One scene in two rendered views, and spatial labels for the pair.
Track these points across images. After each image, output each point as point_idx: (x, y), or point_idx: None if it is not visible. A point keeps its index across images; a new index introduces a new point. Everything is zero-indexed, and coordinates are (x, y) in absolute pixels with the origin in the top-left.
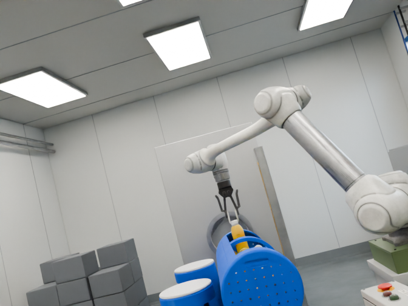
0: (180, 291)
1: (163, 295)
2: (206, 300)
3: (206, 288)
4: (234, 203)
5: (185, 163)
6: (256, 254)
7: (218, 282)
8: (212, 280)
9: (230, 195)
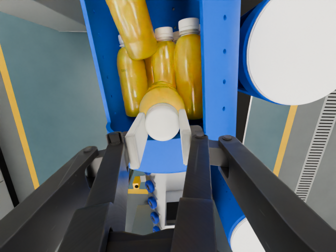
0: (323, 16)
1: None
2: (254, 9)
3: (260, 9)
4: (113, 163)
5: None
6: None
7: (221, 201)
8: (232, 196)
9: (80, 238)
